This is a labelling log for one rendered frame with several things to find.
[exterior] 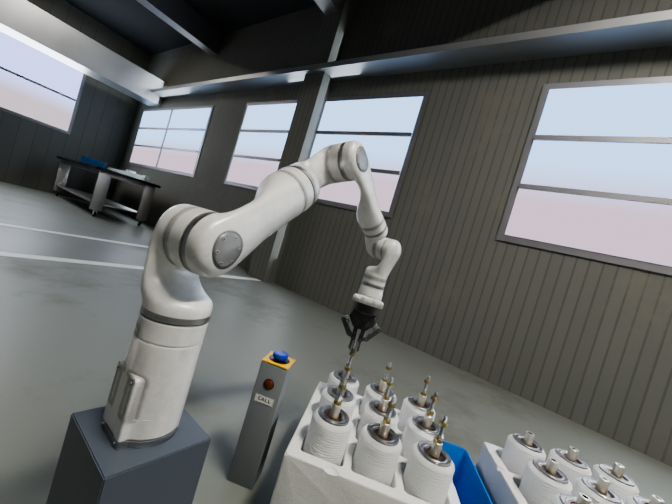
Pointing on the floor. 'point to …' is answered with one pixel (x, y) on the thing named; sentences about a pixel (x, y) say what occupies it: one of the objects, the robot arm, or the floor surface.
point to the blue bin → (466, 476)
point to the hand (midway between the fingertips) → (354, 345)
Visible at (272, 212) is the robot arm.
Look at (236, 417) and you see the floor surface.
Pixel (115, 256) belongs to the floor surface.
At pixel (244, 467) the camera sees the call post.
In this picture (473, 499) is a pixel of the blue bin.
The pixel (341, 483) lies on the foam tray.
